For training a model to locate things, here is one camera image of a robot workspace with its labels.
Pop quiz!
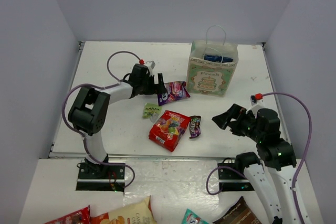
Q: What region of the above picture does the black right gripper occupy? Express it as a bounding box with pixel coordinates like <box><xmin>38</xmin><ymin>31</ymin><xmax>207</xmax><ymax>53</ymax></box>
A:
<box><xmin>212</xmin><ymin>102</ymin><xmax>264</xmax><ymax>143</ymax></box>

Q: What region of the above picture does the blue kettle chips bag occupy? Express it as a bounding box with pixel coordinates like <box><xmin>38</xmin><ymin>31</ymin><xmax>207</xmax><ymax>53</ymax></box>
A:
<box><xmin>204</xmin><ymin>54</ymin><xmax>233</xmax><ymax>63</ymax></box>

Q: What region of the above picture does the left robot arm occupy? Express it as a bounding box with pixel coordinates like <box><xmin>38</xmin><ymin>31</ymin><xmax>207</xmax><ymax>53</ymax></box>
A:
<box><xmin>62</xmin><ymin>61</ymin><xmax>166</xmax><ymax>178</ymax></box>

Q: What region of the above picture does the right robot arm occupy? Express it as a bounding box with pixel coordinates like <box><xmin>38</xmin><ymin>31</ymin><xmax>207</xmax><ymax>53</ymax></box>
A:
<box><xmin>212</xmin><ymin>104</ymin><xmax>312</xmax><ymax>223</ymax></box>

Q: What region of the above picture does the purple foxs candy bag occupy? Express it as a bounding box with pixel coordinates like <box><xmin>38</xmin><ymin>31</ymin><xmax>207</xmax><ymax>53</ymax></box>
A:
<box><xmin>157</xmin><ymin>81</ymin><xmax>191</xmax><ymax>106</ymax></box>

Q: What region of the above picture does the red fruit candy bag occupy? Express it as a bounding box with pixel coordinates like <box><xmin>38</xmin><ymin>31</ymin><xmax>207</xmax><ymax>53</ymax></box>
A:
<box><xmin>149</xmin><ymin>110</ymin><xmax>191</xmax><ymax>152</ymax></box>

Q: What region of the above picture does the decorated paper bag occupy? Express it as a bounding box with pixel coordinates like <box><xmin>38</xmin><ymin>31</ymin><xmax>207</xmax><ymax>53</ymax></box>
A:
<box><xmin>186</xmin><ymin>25</ymin><xmax>239</xmax><ymax>97</ymax></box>

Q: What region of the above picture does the dark brown snack bag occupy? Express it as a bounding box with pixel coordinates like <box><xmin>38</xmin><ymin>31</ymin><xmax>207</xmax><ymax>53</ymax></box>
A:
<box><xmin>213</xmin><ymin>196</ymin><xmax>261</xmax><ymax>224</ymax></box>

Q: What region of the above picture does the cream cassava chips bag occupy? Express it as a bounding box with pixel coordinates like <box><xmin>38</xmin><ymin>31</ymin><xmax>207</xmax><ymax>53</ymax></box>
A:
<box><xmin>91</xmin><ymin>196</ymin><xmax>157</xmax><ymax>224</ymax></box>

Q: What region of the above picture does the red snack bag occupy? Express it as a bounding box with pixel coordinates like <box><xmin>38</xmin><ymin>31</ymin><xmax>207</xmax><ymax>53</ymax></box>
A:
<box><xmin>45</xmin><ymin>206</ymin><xmax>91</xmax><ymax>224</ymax></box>

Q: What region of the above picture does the small green candy packet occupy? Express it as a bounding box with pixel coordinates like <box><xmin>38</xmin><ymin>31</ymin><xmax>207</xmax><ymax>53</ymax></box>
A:
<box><xmin>142</xmin><ymin>103</ymin><xmax>161</xmax><ymax>123</ymax></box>

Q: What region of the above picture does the brown m&m packet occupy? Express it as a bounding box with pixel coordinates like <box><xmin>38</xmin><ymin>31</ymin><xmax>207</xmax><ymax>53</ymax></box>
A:
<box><xmin>189</xmin><ymin>115</ymin><xmax>202</xmax><ymax>139</ymax></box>

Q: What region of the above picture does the teal snack packet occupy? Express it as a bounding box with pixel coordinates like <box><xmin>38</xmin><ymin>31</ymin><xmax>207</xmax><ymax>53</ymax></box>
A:
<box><xmin>181</xmin><ymin>209</ymin><xmax>208</xmax><ymax>224</ymax></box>

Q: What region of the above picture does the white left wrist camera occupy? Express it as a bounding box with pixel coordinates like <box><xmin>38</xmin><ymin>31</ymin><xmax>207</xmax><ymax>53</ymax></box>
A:
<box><xmin>139</xmin><ymin>59</ymin><xmax>155</xmax><ymax>76</ymax></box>

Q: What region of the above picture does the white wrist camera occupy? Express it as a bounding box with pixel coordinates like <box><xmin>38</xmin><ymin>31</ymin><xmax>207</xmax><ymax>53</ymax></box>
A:
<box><xmin>247</xmin><ymin>93</ymin><xmax>264</xmax><ymax>117</ymax></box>
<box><xmin>139</xmin><ymin>59</ymin><xmax>155</xmax><ymax>76</ymax></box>

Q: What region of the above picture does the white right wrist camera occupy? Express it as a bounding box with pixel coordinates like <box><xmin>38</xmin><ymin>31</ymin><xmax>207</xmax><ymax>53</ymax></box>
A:
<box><xmin>247</xmin><ymin>93</ymin><xmax>264</xmax><ymax>117</ymax></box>

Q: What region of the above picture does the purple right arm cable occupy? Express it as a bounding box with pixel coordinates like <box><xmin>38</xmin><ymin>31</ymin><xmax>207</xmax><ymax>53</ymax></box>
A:
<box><xmin>256</xmin><ymin>92</ymin><xmax>313</xmax><ymax>224</ymax></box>

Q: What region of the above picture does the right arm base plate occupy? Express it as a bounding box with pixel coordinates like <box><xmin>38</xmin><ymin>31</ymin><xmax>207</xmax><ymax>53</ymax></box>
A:
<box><xmin>218</xmin><ymin>169</ymin><xmax>254</xmax><ymax>192</ymax></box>

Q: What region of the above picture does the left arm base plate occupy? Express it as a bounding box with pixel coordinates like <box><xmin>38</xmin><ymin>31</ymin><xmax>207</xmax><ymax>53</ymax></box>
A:
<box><xmin>76</xmin><ymin>162</ymin><xmax>125</xmax><ymax>193</ymax></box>

